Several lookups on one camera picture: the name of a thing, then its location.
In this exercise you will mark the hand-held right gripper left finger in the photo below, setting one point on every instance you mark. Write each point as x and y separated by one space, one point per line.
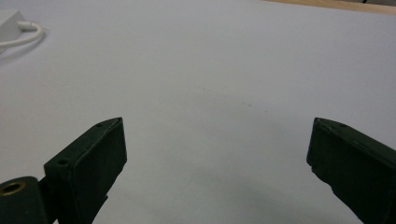
84 168

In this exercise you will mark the white power adapter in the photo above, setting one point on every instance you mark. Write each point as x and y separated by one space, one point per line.
8 27

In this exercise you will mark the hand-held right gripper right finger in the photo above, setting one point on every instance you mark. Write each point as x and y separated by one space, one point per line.
355 165

